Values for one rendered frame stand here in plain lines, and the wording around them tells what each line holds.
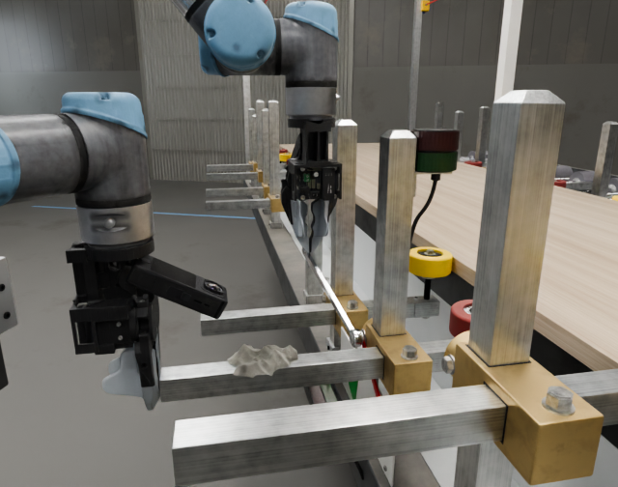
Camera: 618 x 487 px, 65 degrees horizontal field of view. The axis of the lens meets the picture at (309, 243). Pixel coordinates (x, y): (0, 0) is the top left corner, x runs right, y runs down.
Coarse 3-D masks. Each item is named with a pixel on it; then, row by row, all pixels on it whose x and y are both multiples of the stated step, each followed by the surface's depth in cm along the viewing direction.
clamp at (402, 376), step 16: (368, 320) 71; (368, 336) 68; (384, 336) 65; (400, 336) 65; (384, 352) 61; (400, 352) 61; (384, 368) 62; (400, 368) 58; (416, 368) 59; (432, 368) 59; (384, 384) 62; (400, 384) 59; (416, 384) 59
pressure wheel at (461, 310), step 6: (468, 300) 68; (456, 306) 65; (462, 306) 65; (468, 306) 66; (450, 312) 65; (456, 312) 64; (462, 312) 64; (468, 312) 64; (450, 318) 65; (456, 318) 63; (462, 318) 62; (468, 318) 62; (450, 324) 65; (456, 324) 63; (462, 324) 62; (468, 324) 61; (450, 330) 65; (456, 330) 63; (462, 330) 62
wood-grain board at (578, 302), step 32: (416, 192) 150; (448, 192) 150; (480, 192) 150; (576, 192) 150; (448, 224) 111; (480, 224) 111; (576, 224) 111; (608, 224) 111; (544, 256) 88; (576, 256) 88; (608, 256) 88; (544, 288) 73; (576, 288) 73; (608, 288) 73; (544, 320) 64; (576, 320) 63; (608, 320) 63; (576, 352) 59; (608, 352) 55
